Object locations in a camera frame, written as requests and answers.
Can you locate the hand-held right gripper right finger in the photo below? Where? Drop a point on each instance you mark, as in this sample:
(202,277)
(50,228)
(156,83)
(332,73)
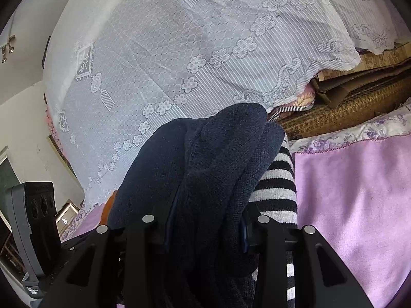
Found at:
(258,240)

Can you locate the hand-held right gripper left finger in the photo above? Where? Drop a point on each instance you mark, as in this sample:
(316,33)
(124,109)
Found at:
(144,247)

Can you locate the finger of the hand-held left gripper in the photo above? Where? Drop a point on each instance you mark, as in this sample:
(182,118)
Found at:
(75,244)

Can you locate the black white striped sweater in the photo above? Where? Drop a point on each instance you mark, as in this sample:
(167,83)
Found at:
(276,183)

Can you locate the navy knit cardigan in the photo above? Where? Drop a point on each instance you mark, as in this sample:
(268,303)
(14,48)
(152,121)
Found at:
(208,166)

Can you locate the framed picture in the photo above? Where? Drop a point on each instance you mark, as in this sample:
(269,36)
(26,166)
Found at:
(67,213)

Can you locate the orange folded garment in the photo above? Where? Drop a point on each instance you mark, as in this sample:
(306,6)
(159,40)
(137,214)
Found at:
(107,208)

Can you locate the pink bed sheet floral border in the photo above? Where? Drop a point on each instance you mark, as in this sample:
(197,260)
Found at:
(353,199)

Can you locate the pink floral cloth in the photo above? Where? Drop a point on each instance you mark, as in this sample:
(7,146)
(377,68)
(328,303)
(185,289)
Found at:
(303,99)

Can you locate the brown cardboard boards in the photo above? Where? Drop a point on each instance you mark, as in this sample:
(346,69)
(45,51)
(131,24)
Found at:
(353,80)

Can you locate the white lace cloth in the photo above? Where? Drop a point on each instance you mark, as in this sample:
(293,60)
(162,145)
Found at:
(160,54)

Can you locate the metal wall hooks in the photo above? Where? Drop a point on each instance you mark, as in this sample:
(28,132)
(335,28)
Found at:
(11,40)

